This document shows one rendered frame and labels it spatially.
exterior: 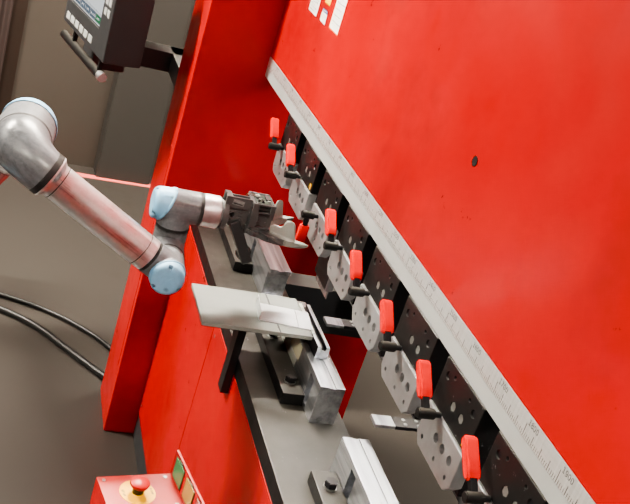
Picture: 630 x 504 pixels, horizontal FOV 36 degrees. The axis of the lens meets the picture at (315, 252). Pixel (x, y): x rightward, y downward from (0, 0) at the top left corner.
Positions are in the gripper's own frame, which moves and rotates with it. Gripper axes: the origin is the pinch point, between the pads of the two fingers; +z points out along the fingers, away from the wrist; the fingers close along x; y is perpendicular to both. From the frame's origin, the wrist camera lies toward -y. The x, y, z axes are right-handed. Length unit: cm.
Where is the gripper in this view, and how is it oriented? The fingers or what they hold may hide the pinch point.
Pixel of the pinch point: (300, 235)
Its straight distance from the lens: 223.4
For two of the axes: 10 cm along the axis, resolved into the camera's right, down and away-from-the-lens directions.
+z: 9.3, 1.5, 3.4
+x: -2.4, -4.5, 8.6
